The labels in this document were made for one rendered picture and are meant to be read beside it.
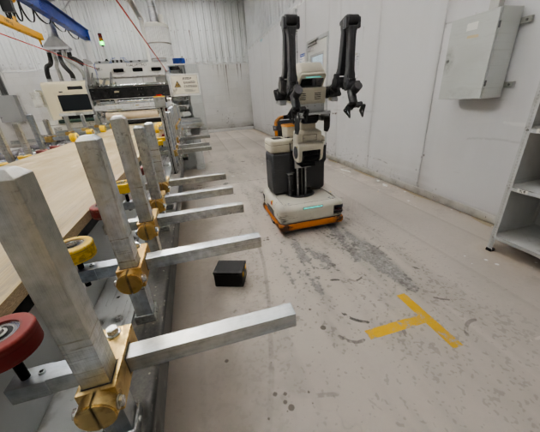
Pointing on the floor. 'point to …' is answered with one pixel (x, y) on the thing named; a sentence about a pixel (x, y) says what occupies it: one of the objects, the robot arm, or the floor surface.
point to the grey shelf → (534, 177)
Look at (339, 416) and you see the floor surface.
